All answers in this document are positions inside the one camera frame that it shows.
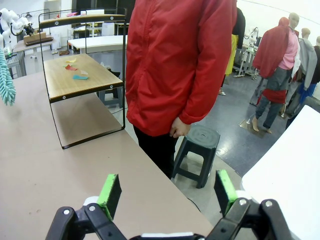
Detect person in yellow apron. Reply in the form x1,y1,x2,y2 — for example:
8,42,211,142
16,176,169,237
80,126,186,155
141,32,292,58
218,7,247,97

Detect person's left hand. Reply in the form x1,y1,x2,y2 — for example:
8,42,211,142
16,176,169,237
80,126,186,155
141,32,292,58
169,116,193,139

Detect two-tier wooden shelf black frame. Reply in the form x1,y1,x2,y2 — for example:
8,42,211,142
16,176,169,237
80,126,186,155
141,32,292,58
38,7,128,150

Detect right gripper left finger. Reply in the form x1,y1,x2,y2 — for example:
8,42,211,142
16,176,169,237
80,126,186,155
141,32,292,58
44,173,128,240

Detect dark grey plastic stool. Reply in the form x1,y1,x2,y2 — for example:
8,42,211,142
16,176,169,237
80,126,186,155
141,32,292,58
171,123,221,190

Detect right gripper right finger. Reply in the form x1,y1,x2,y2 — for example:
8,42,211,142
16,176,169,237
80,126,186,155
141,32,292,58
206,169,293,240

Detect mannequin in dark jacket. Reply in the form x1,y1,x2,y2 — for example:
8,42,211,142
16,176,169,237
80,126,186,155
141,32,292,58
309,36,320,86

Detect person's left forearm red sleeve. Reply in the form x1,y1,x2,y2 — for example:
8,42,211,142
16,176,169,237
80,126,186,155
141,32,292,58
178,49,238,126

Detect grey metal cart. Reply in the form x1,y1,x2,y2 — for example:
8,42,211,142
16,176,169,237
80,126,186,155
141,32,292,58
6,51,27,78

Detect mannequin with red hoodie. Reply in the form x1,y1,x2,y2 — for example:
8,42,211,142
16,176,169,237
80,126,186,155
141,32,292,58
251,12,301,133

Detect mannequin with grey hoodie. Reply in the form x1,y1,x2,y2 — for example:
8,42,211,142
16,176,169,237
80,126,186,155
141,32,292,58
284,27,318,118

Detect tan mannequin base plate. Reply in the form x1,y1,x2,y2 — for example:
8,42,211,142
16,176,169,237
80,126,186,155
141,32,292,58
239,117,270,139

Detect wooden box on background table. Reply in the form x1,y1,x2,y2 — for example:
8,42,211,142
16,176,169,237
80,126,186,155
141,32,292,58
23,31,54,47

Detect person in red jacket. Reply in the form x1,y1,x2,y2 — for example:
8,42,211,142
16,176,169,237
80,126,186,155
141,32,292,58
124,0,238,180

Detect teal chenille duster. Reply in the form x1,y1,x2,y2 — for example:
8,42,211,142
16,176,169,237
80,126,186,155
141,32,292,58
0,48,17,107

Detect white background table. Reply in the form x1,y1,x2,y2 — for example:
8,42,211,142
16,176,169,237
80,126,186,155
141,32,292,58
67,34,128,55

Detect white table with rounded corner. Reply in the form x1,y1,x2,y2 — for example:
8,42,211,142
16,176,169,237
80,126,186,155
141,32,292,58
241,104,320,240

